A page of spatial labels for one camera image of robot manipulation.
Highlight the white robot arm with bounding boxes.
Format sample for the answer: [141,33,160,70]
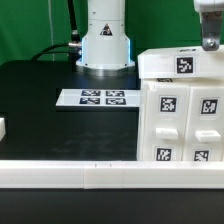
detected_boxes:
[76,0,224,79]

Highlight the white cabinet top block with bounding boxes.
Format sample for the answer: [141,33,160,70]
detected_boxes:
[138,45,224,79]

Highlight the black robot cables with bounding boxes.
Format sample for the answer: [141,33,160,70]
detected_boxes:
[30,0,83,62]

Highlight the white cabinet body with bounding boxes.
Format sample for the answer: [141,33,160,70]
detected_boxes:
[137,78,224,162]

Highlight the white front fence rail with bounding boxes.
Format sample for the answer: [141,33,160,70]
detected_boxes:
[0,160,224,189]

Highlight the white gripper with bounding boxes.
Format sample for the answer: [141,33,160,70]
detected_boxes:
[194,0,224,51]

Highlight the white left fence stub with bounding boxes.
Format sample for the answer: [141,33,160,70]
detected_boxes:
[0,118,6,141]

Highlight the white marker base plate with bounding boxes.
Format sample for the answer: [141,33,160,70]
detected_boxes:
[56,89,140,108]

